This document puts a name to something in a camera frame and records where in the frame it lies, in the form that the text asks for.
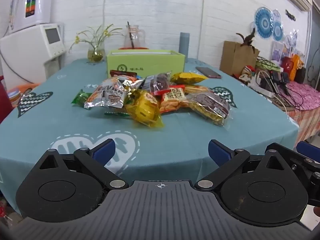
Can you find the orange bag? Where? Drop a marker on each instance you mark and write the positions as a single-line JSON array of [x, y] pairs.
[[297, 62]]

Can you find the smartphone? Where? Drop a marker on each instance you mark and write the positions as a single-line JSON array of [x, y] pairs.
[[207, 71]]

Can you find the white water purifier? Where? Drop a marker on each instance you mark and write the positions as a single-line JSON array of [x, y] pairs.
[[40, 5]]

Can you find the medium blue paper fan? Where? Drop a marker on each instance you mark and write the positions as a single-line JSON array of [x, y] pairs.
[[278, 31]]

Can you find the glass pitcher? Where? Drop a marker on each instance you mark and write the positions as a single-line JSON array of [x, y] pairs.
[[136, 38]]

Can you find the small pale paper fan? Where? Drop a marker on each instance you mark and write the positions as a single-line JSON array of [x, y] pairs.
[[276, 15]]

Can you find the dark red object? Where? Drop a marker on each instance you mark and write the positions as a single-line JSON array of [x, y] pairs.
[[5, 100]]

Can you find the orange plaid cloth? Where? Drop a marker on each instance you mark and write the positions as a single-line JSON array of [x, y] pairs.
[[307, 122]]

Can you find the dark wall sign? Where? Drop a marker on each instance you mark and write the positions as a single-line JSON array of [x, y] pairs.
[[290, 15]]

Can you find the orange snack packet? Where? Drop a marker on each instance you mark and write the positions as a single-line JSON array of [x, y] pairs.
[[196, 89]]

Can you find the red white figurine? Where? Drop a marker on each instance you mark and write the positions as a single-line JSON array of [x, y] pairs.
[[247, 73]]

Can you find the green candy packet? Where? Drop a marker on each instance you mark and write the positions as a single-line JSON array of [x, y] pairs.
[[81, 97]]

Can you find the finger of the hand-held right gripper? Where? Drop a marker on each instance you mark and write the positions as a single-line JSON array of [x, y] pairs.
[[290, 152], [307, 148]]

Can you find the glass vase with plant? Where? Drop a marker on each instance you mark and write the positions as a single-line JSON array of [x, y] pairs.
[[96, 55]]

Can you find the yellow clear bread packet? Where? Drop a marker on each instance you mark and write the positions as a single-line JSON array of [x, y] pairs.
[[143, 107]]

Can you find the orange plastic basin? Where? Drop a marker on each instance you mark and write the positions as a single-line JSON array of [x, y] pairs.
[[22, 87]]

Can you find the red plastic basket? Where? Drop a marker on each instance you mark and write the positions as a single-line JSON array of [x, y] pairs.
[[125, 48]]

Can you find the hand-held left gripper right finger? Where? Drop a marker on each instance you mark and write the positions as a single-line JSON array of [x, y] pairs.
[[220, 152]]

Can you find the green patterned bag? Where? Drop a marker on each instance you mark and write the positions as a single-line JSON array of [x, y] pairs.
[[267, 63]]

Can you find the grey-blue bottle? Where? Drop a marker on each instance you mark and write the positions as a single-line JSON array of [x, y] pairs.
[[184, 42]]

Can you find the white appliance with screen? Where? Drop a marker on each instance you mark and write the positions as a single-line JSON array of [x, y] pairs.
[[25, 52]]

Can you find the red container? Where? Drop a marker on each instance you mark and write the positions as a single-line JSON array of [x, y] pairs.
[[288, 65]]

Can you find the green cardboard box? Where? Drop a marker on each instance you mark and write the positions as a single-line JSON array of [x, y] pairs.
[[150, 63]]

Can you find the large blue paper fan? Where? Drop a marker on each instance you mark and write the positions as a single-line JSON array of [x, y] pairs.
[[263, 21]]

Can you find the dark stick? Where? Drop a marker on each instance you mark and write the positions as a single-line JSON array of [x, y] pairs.
[[130, 33]]

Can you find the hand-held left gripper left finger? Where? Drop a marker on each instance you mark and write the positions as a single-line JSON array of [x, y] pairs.
[[103, 151]]

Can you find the dark dried plant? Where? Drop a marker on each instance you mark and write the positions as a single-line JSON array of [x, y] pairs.
[[246, 38]]

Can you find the purple print card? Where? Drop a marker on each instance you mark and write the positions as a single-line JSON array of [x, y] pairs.
[[277, 51]]

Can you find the black bag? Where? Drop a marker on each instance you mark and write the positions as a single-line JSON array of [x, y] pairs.
[[300, 75]]

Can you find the brown cardboard box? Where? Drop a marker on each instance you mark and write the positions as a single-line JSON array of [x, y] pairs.
[[235, 57]]

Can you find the frosted glass door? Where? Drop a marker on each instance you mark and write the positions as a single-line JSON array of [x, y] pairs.
[[315, 50]]

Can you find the red snack packet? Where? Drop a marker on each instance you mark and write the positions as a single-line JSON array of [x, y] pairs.
[[122, 73]]

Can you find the clear packet of dark dates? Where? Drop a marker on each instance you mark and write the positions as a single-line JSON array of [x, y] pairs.
[[157, 82]]

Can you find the orange-red bean snack packet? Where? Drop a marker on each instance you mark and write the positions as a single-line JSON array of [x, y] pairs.
[[172, 100]]

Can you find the black power adapter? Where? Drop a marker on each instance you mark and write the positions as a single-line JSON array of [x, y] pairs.
[[280, 77]]

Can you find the small green-white snack packet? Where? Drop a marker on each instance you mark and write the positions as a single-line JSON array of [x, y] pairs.
[[116, 114]]

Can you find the clear packet of brown cakes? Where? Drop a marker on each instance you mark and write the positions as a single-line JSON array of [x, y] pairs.
[[210, 105]]

